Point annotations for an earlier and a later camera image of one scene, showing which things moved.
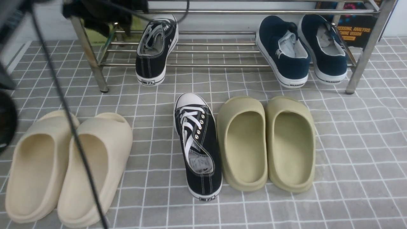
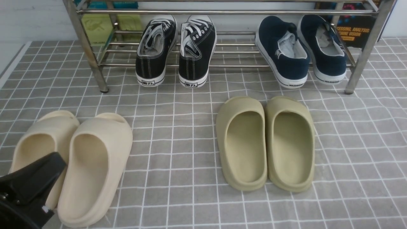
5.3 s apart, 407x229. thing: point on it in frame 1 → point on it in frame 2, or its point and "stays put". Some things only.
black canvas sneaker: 195,124 → 198,40
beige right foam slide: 106,140 stays put
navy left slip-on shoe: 287,56 stays put
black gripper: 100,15 → 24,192
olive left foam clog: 242,130 stays put
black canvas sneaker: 155,45 stays put
